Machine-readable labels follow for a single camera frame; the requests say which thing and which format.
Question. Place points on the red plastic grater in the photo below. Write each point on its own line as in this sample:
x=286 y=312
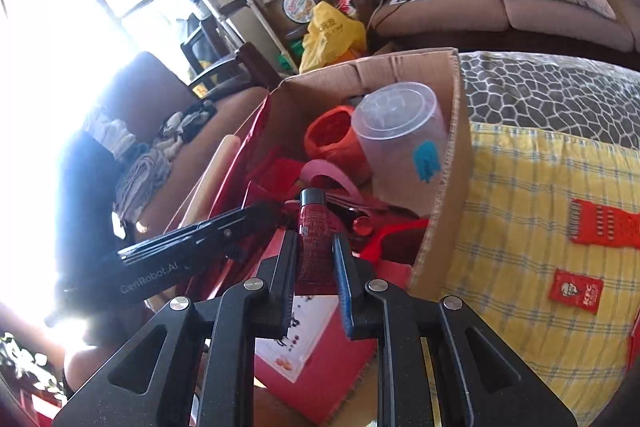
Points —
x=607 y=224

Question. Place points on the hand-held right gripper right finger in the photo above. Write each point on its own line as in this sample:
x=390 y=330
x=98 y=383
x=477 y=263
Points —
x=344 y=282

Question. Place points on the red foil gift bag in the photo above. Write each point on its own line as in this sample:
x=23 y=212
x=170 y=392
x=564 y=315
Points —
x=227 y=187

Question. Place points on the pile of clothes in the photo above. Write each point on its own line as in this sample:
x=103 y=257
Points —
x=145 y=167

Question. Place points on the red cartoon gift bag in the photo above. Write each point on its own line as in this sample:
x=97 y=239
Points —
x=325 y=357

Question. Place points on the brown armchair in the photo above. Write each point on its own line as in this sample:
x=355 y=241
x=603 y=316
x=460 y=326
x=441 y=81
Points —
x=150 y=82

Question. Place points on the yellow plastic bag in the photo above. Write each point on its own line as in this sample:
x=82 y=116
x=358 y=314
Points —
x=330 y=37

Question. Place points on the beige wooden stick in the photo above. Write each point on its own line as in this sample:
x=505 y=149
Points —
x=212 y=187

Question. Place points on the dark wooden chair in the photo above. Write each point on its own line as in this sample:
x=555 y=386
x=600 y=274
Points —
x=215 y=47

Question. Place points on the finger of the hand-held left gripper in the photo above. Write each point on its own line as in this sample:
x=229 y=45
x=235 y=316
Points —
x=235 y=219

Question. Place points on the brown round barrel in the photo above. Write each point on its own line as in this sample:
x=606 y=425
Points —
x=300 y=7

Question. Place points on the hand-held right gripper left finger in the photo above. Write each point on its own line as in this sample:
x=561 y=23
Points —
x=286 y=279

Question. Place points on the red sauce packet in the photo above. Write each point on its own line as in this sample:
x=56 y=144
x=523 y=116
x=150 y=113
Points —
x=575 y=291

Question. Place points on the red plastic scoop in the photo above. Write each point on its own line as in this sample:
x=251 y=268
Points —
x=395 y=239

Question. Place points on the red cosmetic tube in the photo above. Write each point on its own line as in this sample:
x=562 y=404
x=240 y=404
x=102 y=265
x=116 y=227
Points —
x=312 y=232

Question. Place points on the yellow checked cloth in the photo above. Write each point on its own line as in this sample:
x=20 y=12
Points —
x=525 y=217

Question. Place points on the grey patterned blanket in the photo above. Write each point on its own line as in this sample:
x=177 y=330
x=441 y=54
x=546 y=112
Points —
x=540 y=92

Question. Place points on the cardboard box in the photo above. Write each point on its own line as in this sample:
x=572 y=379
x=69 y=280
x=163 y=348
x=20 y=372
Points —
x=452 y=187

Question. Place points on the clear plastic container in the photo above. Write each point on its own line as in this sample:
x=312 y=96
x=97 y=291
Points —
x=395 y=142

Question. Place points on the orange plastic cup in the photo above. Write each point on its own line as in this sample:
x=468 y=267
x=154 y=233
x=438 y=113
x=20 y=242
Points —
x=330 y=137

